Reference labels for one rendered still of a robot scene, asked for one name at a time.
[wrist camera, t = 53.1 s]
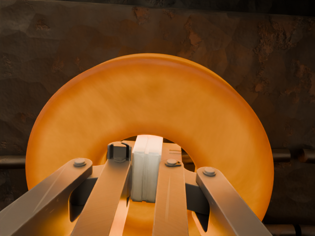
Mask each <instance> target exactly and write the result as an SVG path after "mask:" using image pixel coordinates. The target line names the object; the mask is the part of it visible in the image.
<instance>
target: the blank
mask: <svg viewBox="0 0 315 236"><path fill-rule="evenodd" d="M137 135H154V136H159V137H163V138H166V139H168V140H170V141H172V142H174V143H176V144H177V145H179V146H180V147H181V148H183V149H184V150H185V151H186V152H187V153H188V155H189V156H190V157H191V159H192V161H193V162H194V164H195V173H196V171H197V170H198V168H200V167H213V168H216V169H217V170H219V171H221V172H222V174H223V175H224V176H225V177H226V179H227V180H228V181H229V182H230V184H231V185H232V186H233V187H234V189H235V190H236V191H237V192H238V194H239V195H240V196H241V197H242V198H243V200H244V201H245V202H246V203H247V205H248V206H249V207H250V208H251V210H252V211H253V212H254V213H255V215H256V216H257V217H258V218H259V220H260V221H262V220H263V218H264V216H265V214H266V211H267V209H268V206H269V203H270V199H271V194H272V188H273V181H274V164H273V156H272V151H271V147H270V143H269V140H268V137H267V134H266V132H265V129H264V127H263V125H262V124H261V122H260V120H259V118H258V117H257V115H256V114H255V112H254V111H253V109H252V108H251V107H250V105H249V104H248V103H247V102H246V101H245V100H244V98H243V97H242V96H241V95H240V94H239V93H238V92H237V91H236V90H235V89H234V88H233V87H232V86H231V85H230V84H228V83H227V82H226V81H225V80H224V79H222V78H221V77H220V76H219V75H217V74H216V73H214V72H213V71H211V70H209V69H208V68H206V67H204V66H202V65H200V64H197V63H195V62H193V61H190V60H188V59H184V58H181V57H177V56H173V55H167V54H160V53H139V54H131V55H126V56H121V57H117V58H114V59H111V60H108V61H106V62H103V63H101V64H99V65H97V66H95V67H93V68H90V69H88V70H86V71H84V72H82V73H81V74H79V75H77V76H76V77H74V78H73V79H71V80H70V81H68V82H67V83H66V84H65V85H63V86H62V87H61V88H60V89H59V90H58V91H57V92H56V93H55V94H54V95H53V96H52V97H51V98H50V99H49V101H48V102H47V103H46V104H45V106H44V107H43V109H42V110H41V112H40V114H39V115H38V117H37V119H36V121H35V123H34V126H33V128H32V130H31V133H30V137H29V141H28V146H27V152H26V162H25V169H26V180H27V186H28V190H30V189H32V188H33V187H34V186H36V185H37V184H39V183H40V182H41V181H43V180H44V179H45V178H47V177H48V176H49V175H51V174H52V173H53V172H55V171H56V170H57V169H59V168H60V167H62V166H63V165H64V164H66V163H67V162H69V161H71V160H73V159H76V158H86V159H89V160H91V161H92V166H98V165H104V164H105V163H106V154H107V145H108V144H110V143H112V142H117V141H121V140H123V139H126V138H129V137H132V136H137ZM154 211H155V203H146V201H142V202H135V201H132V199H130V203H129V208H128V212H127V217H126V221H125V225H124V229H123V233H122V236H152V230H153V221H154Z"/></svg>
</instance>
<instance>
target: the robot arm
mask: <svg viewBox="0 0 315 236"><path fill-rule="evenodd" d="M130 199H132V201H135V202H142V200H145V201H146V203H155V211H154V221H153V230H152V236H189V232H188V214H187V210H190V211H192V217H193V219H194V221H195V223H196V225H197V227H198V229H199V231H200V234H201V236H273V235H272V234H271V233H270V232H269V231H268V230H267V228H266V227H265V226H264V225H263V223H262V222H261V221H260V220H259V218H258V217H257V216H256V215H255V213H254V212H253V211H252V210H251V208H250V207H249V206H248V205H247V203H246V202H245V201H244V200H243V198H242V197H241V196H240V195H239V194H238V192H237V191H236V190H235V189H234V187H233V186H232V185H231V184H230V182H229V181H228V180H227V179H226V177H225V176H224V175H223V174H222V172H221V171H219V170H217V169H216V168H213V167H200V168H198V170H197V171H196V173H195V172H191V171H189V170H186V169H185V168H184V164H183V163H182V157H181V147H180V146H179V145H177V144H173V143H163V137H159V136H154V135H138V136H137V139H136V141H127V140H124V141H117V142H112V143H110V144H108V145H107V161H106V163H105V164H104V165H98V166H92V161H91V160H89V159H86V158H76V159H73V160H71V161H69V162H67V163H66V164H64V165H63V166H62V167H60V168H59V169H57V170H56V171H55V172H53V173H52V174H51V175H49V176H48V177H47V178H45V179H44V180H43V181H41V182H40V183H39V184H37V185H36V186H34V187H33V188H32V189H30V190H29V191H27V192H26V193H25V194H23V195H22V196H21V197H19V198H18V199H17V200H15V201H14V202H13V203H11V204H10V205H8V206H7V207H6V208H4V209H3V210H1V211H0V236H69V234H70V233H71V235H70V236H122V233H123V229H124V225H125V221H126V217H127V213H128V208H129V203H130Z"/></svg>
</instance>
